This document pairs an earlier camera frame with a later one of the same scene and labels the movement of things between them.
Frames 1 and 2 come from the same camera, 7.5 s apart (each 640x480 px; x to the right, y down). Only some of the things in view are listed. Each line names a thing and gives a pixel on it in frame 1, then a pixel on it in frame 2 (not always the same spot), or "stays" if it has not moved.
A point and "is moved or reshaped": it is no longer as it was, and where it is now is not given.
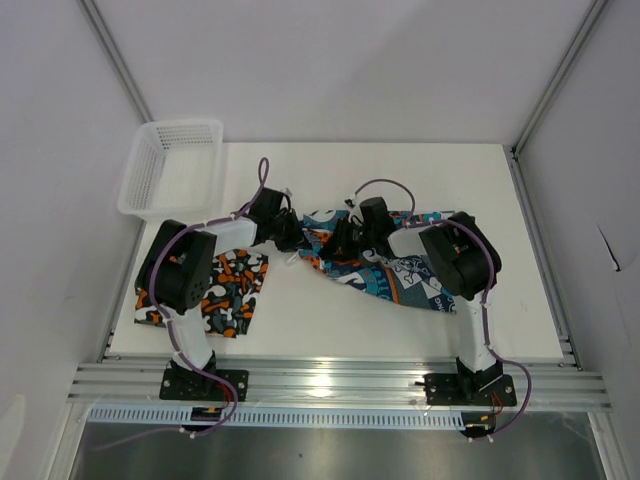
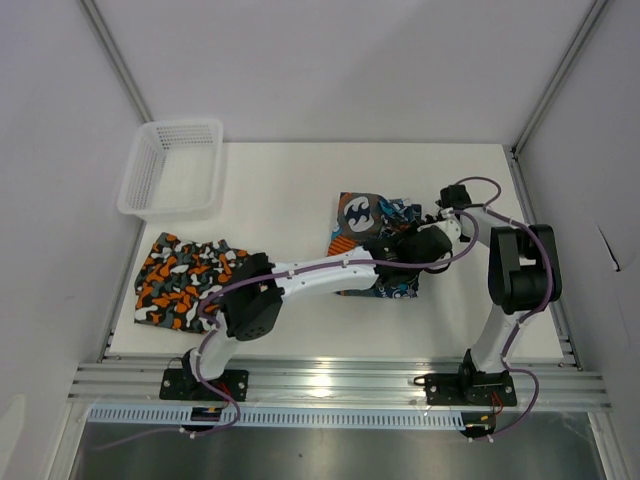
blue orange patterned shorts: x=413 y=280 is moved or reshaped
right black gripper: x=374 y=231 → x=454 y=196
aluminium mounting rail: x=373 y=385 stays
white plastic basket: x=174 y=171 stays
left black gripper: x=289 y=230 → x=400 y=275
